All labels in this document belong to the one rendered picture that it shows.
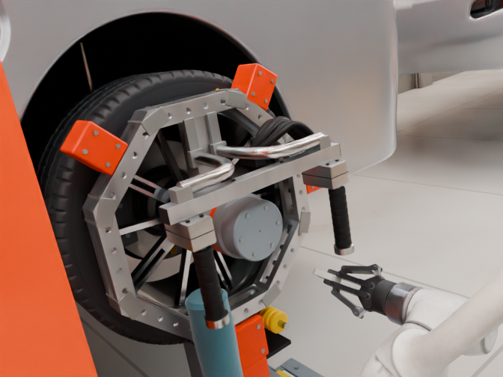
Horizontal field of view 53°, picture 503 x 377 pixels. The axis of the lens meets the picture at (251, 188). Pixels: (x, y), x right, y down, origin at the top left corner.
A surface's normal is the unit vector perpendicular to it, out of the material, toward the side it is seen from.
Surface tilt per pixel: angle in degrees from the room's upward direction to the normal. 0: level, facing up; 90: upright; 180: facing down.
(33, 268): 90
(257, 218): 90
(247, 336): 90
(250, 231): 90
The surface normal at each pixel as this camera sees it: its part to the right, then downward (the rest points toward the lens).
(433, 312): -0.36, -0.82
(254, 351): 0.61, 0.13
